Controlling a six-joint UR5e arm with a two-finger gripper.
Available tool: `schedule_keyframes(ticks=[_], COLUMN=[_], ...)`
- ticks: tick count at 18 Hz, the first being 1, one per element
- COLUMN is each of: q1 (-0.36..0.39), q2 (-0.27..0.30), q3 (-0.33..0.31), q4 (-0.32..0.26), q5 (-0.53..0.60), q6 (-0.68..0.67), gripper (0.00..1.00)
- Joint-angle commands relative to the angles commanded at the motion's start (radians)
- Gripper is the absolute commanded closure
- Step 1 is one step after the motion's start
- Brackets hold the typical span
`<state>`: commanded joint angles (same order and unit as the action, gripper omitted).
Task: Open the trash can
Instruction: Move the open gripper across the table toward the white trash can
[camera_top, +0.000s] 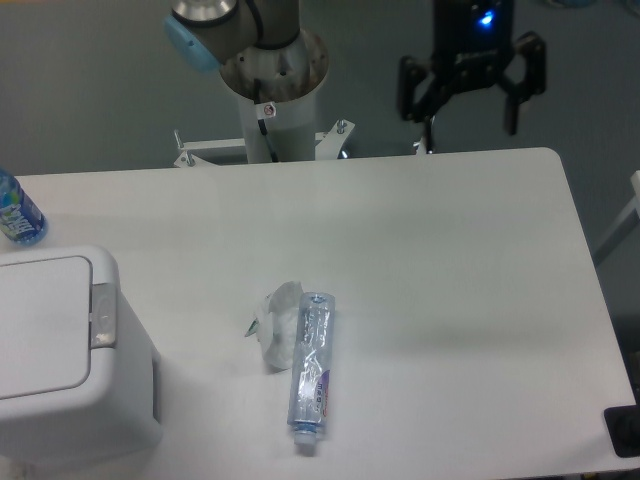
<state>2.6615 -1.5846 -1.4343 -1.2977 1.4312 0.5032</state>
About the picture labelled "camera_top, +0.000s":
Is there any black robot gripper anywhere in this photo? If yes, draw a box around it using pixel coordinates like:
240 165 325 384
397 1 547 153

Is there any silver robot arm base joint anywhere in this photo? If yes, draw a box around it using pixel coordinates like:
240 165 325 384
163 0 329 103

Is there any grey trash can push button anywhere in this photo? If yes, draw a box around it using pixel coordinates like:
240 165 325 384
89 283 118 350

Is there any white plastic trash can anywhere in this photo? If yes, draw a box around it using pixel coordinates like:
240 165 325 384
1 246 162 465

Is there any crumpled white tissue paper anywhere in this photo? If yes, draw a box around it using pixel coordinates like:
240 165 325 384
244 281 304 371

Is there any clear crushed plastic bottle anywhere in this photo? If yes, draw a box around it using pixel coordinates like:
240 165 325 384
287 292 335 451

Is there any black device at table edge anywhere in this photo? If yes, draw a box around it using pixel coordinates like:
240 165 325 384
604 405 639 458

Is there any blue labelled water bottle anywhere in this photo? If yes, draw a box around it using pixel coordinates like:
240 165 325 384
1 169 48 246

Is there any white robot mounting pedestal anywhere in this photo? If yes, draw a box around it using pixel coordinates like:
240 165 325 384
173 94 355 168

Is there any white metal frame at right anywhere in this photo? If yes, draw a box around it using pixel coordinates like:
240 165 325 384
592 171 639 268

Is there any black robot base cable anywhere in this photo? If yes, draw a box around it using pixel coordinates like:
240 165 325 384
252 77 280 164

